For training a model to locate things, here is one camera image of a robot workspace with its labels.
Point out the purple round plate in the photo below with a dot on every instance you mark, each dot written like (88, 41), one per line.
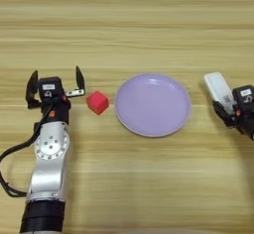
(152, 105)

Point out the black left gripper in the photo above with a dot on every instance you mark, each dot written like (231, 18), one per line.
(59, 110)

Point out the white rectangular remote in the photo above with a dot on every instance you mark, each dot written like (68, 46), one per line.
(217, 87)

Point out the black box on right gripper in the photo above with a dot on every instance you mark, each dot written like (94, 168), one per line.
(245, 94)

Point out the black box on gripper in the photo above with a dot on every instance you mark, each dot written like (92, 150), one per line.
(50, 87)
(245, 94)

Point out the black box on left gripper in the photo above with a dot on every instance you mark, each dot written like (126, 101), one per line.
(50, 87)

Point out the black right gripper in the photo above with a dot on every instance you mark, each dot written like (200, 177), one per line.
(247, 119)

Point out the red cube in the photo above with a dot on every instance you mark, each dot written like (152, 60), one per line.
(97, 102)

